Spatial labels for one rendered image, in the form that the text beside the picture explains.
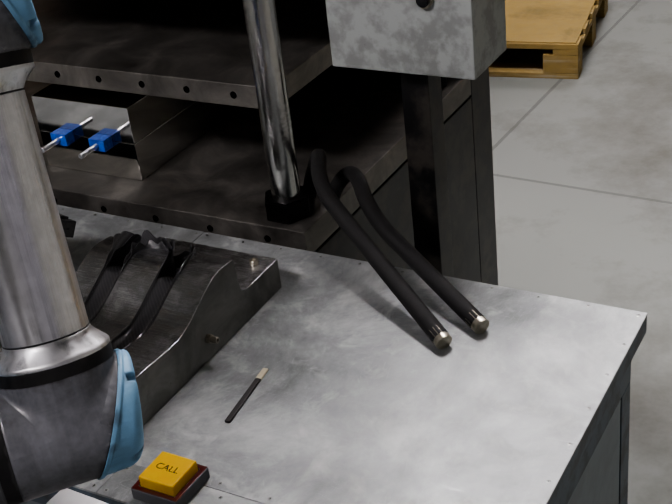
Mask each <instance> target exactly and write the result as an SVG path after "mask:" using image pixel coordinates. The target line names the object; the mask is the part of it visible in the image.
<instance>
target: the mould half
mask: <svg viewBox="0 0 672 504"><path fill-rule="evenodd" d="M113 239H114V237H113V236H109V237H107V238H106V239H104V240H102V241H101V242H99V243H98V244H96V245H95V246H94V247H93V248H92V249H91V250H90V251H89V253H88V254H87V255H86V257H85V258H84V260H83V261H82V263H81V265H80V266H79V268H78V270H77V272H76V277H77V280H78V284H79V287H80V291H81V295H82V298H83V302H85V300H86V299H87V297H88V295H89V293H90V291H91V290H92V288H93V286H94V284H95V282H96V280H97V278H98V276H99V274H100V272H101V271H102V269H103V267H104V264H105V262H106V259H107V256H108V254H109V252H110V251H111V250H112V246H113ZM167 239H168V241H169V242H170V241H171V240H174V241H175V246H174V253H173V256H177V255H180V254H181V253H183V252H184V251H189V252H190V242H185V241H180V240H175V239H169V238H167ZM191 245H192V248H193V245H194V246H195V247H196V252H197V253H195V252H194V254H193V257H192V259H191V260H190V261H189V262H188V264H187V265H186V266H185V267H184V268H183V269H182V271H181V272H180V274H179V275H178V277H177V279H176V280H175V282H174V284H173V286H172V288H171V290H170V292H169V294H168V296H167V298H166V300H165V302H164V304H163V306H162V308H161V309H160V311H159V313H158V315H157V317H156V319H155V320H154V322H153V323H152V325H151V326H150V328H149V329H148V330H147V332H146V333H145V334H144V335H143V336H142V337H140V338H139V339H138V340H137V341H136V342H135V343H133V344H132V345H131V346H130V347H129V348H127V349H126V351H127V352H128V353H129V355H130V357H131V360H132V363H133V367H134V371H135V378H136V382H137V386H138V391H139V397H140V404H141V411H142V419H143V426H144V425H145V424H146V423H147V422H148V421H149V420H150V419H151V418H152V417H153V416H154V415H155V414H156V413H157V412H158V411H159V410H160V409H161V408H162V407H163V406H164V405H165V404H166V403H167V402H168V401H169V400H170V399H171V398H172V397H173V396H174V395H175V394H176V393H177V392H178V391H179V390H180V389H181V388H182V387H183V386H184V385H185V384H186V383H187V382H188V381H189V380H190V379H191V378H192V377H193V376H194V375H195V374H196V373H197V372H198V371H199V370H200V369H201V368H202V367H203V366H204V365H205V364H206V363H207V362H208V361H209V360H210V359H211V358H212V357H213V356H214V355H215V354H216V353H217V352H218V351H219V350H220V349H221V348H222V347H223V346H224V345H225V344H226V343H227V342H228V341H229V339H230V338H231V337H232V336H233V335H234V334H235V333H236V332H237V331H238V330H239V329H240V328H241V327H242V326H243V325H244V324H245V323H246V322H247V321H248V320H249V319H250V318H251V317H252V316H253V315H254V314H255V313H256V312H257V311H258V310H259V309H260V308H261V307H262V306H263V305H264V304H265V303H266V302H267V301H268V300H269V299H270V298H271V297H272V296H273V295H274V294H275V293H276V292H277V291H278V290H279V289H280V288H281V280H280V274H279V267H278V261H277V259H275V258H269V257H264V256H259V255H254V254H248V253H243V252H238V251H232V250H227V249H222V248H217V247H211V246H206V245H201V244H196V243H191ZM167 254H168V251H166V250H163V249H145V250H142V251H139V252H137V253H135V254H134V255H133V256H132V258H131V259H130V260H129V262H128V263H127V264H126V266H125V268H124V269H123V271H122V273H121V274H120V276H119V278H118V280H117V282H116V284H115V286H114V287H113V289H112V291H111V293H110V295H109V297H108V299H107V300H106V302H105V304H104V306H103V307H102V309H101V310H100V312H99V313H98V315H97V316H96V317H95V318H94V319H93V320H92V321H91V322H90V324H91V325H92V326H93V327H95V328H97V329H99V330H100V331H102V332H104V333H106V334H108V335H109V337H110V341H111V340H112V339H114V338H115V337H116V336H117V335H118V334H120V333H121V332H122V331H123V330H124V329H125V328H126V327H127V326H128V325H129V324H130V322H131V321H132V320H133V318H134V316H135V315H136V313H137V311H138V309H139V308H140V306H141V304H142V302H143V300H144V298H145V296H146V294H147V292H148V290H149V288H150V286H151V284H152V283H153V281H154V279H155V277H156V275H157V273H158V272H159V270H160V268H161V266H162V264H163V262H164V261H165V259H166V256H167ZM254 257H255V258H258V262H259V264H258V265H257V266H250V263H249V260H250V259H251V258H254ZM207 334H212V335H214V336H216V337H219V343H217V344H215V343H206V341H205V337H206V335H207Z"/></svg>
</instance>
